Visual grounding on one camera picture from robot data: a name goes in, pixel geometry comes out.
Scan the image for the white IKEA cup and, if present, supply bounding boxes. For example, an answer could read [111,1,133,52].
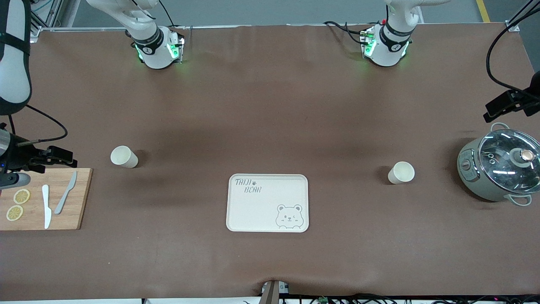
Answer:
[387,161,416,185]
[110,145,139,169]

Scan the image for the grey plastic knife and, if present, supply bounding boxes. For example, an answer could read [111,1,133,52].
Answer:
[54,171,78,215]

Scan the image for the white plastic knife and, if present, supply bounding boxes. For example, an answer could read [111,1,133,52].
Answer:
[42,185,52,229]

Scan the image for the wooden cutting board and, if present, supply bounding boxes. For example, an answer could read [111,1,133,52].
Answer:
[0,168,93,231]

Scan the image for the grey pot with glass lid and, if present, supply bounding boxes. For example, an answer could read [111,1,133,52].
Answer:
[457,122,534,207]

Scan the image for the cream bear print tray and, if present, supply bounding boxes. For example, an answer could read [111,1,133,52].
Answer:
[226,174,309,233]

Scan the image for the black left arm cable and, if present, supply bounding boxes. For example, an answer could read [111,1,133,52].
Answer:
[486,0,540,92]

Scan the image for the aluminium frame post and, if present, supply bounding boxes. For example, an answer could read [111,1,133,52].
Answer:
[505,0,540,32]
[30,0,64,45]

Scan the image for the black right base cable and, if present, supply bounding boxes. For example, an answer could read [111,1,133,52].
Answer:
[157,0,177,28]

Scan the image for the black left base cables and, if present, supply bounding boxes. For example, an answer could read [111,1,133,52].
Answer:
[324,20,368,45]

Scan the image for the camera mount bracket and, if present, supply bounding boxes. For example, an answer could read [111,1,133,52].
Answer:
[261,280,290,304]

